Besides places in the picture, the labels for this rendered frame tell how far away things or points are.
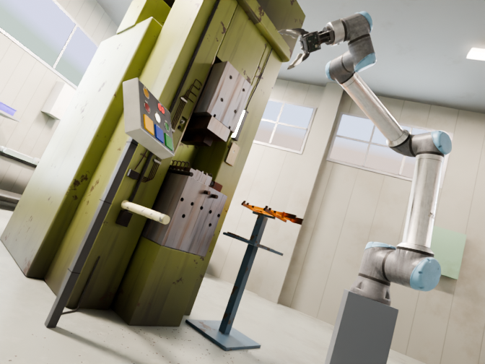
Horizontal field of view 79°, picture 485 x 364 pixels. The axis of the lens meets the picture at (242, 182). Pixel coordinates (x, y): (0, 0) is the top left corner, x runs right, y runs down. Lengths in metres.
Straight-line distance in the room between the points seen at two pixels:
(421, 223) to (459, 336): 3.74
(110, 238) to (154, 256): 0.27
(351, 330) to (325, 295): 3.26
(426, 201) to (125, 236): 1.62
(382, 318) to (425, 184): 0.64
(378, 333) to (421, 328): 3.47
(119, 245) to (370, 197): 3.94
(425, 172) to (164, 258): 1.47
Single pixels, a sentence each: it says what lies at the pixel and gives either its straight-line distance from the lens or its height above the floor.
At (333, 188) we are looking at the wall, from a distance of 4.99.
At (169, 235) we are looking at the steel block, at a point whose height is 0.54.
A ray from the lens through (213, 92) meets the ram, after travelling 2.08.
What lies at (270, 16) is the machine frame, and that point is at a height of 2.43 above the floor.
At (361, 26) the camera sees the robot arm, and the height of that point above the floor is 1.59.
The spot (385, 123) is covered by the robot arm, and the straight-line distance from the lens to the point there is 1.63.
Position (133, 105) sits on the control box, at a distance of 1.49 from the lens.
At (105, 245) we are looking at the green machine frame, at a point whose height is 0.36.
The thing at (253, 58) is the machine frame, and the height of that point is 2.07.
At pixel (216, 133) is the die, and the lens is 2.06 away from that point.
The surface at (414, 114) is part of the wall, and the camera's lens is 5.67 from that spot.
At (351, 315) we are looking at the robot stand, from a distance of 1.57.
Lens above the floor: 0.63
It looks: 11 degrees up
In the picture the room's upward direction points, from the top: 20 degrees clockwise
